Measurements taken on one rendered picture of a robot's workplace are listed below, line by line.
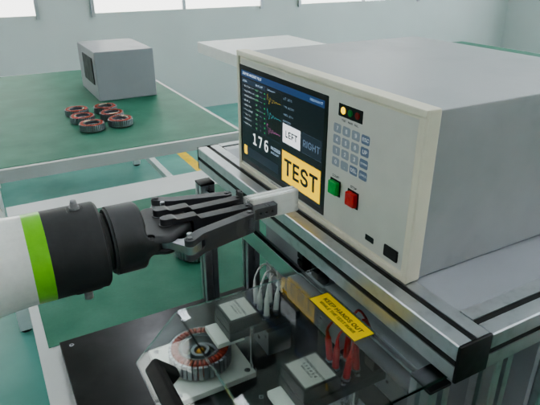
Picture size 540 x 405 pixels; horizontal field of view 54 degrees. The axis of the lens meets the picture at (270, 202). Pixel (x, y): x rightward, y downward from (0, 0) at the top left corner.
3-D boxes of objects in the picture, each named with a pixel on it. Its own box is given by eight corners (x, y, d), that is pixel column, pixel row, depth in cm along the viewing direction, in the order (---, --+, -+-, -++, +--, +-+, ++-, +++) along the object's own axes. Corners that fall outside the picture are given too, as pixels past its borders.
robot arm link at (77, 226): (44, 227, 48) (31, 190, 55) (65, 329, 53) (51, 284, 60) (112, 212, 50) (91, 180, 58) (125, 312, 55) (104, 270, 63)
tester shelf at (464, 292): (454, 384, 53) (461, 349, 51) (198, 168, 106) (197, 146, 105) (686, 269, 72) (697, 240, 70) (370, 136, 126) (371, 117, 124)
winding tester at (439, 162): (405, 285, 60) (427, 110, 52) (239, 165, 95) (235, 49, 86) (606, 213, 78) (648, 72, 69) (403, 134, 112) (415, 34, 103)
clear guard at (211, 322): (214, 534, 45) (211, 488, 43) (136, 364, 64) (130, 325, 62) (479, 396, 60) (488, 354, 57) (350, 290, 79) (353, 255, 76)
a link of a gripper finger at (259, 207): (235, 208, 62) (247, 218, 60) (273, 200, 64) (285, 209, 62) (236, 220, 63) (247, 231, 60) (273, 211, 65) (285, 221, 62)
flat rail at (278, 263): (421, 409, 57) (425, 388, 56) (202, 200, 106) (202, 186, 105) (429, 405, 58) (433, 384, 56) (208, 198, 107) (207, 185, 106)
